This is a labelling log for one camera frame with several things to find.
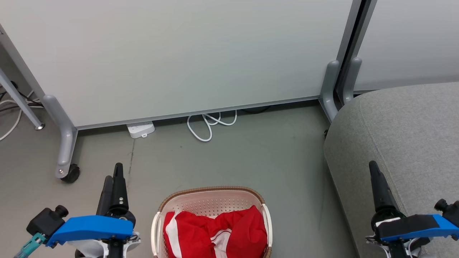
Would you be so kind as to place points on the grey fabric sofa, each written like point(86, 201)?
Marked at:
point(405, 143)

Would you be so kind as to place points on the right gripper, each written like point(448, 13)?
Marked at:
point(398, 249)

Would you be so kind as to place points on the narrow white partition panel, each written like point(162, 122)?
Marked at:
point(412, 36)

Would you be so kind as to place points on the white perforated laundry basket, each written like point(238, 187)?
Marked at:
point(211, 200)

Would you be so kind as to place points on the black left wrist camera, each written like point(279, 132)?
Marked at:
point(45, 220)

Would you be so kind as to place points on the grey curved partition leg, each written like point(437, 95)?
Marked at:
point(329, 89)
point(350, 80)

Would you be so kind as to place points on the white power strip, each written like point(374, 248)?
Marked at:
point(141, 129)

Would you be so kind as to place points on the grey partition leg with caster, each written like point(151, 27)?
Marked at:
point(65, 136)

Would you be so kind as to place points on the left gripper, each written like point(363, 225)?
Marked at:
point(104, 249)

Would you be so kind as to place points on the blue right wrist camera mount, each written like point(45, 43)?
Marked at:
point(416, 225)

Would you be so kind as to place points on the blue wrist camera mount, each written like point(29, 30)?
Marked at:
point(416, 225)
point(91, 227)

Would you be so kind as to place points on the red and white garment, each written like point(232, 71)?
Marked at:
point(247, 233)

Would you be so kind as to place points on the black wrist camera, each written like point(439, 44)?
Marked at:
point(448, 208)
point(45, 220)

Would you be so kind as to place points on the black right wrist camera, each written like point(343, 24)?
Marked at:
point(448, 208)

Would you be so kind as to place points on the black caster wheel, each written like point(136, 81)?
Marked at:
point(71, 174)

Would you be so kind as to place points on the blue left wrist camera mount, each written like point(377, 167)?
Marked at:
point(91, 227)

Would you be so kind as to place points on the large white partition panel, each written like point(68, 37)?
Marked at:
point(179, 53)

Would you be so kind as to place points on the grey slanted table leg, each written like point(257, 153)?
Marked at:
point(19, 100)

